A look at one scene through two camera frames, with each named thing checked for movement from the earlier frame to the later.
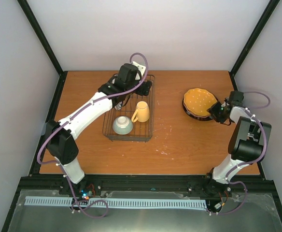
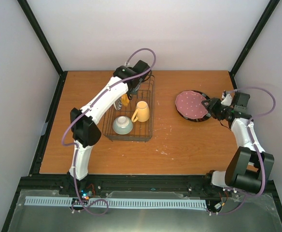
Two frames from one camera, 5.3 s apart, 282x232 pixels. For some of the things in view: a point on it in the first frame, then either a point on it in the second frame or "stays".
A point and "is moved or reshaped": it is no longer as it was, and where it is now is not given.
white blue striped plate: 118,107 stays
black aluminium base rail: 255,186 stays
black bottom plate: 190,114 → 206,117
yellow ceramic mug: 142,113 stays
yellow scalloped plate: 197,101 is moved or reshaped
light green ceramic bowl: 122,125 stays
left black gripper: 145,89 → 133,92
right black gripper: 212,111 stays
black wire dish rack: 133,121 stays
